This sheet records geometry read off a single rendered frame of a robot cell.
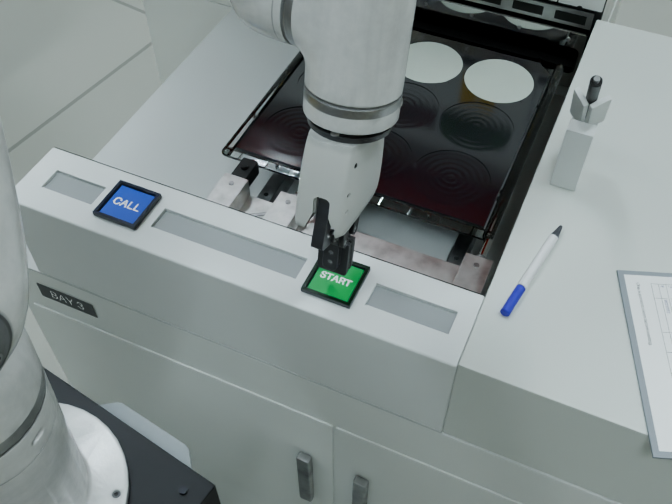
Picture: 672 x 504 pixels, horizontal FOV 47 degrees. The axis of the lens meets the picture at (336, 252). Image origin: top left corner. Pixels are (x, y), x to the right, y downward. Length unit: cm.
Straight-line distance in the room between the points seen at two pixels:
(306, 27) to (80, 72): 217
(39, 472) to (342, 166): 34
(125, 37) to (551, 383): 234
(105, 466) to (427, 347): 33
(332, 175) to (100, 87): 206
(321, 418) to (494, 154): 41
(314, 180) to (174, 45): 95
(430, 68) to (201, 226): 46
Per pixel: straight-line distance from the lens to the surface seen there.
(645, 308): 84
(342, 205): 67
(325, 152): 65
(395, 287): 81
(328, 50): 62
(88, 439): 80
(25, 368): 58
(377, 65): 62
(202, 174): 113
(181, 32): 156
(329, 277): 81
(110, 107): 259
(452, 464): 94
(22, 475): 64
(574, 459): 84
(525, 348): 78
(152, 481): 78
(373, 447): 98
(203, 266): 84
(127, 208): 91
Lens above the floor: 161
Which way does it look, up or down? 51 degrees down
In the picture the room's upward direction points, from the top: straight up
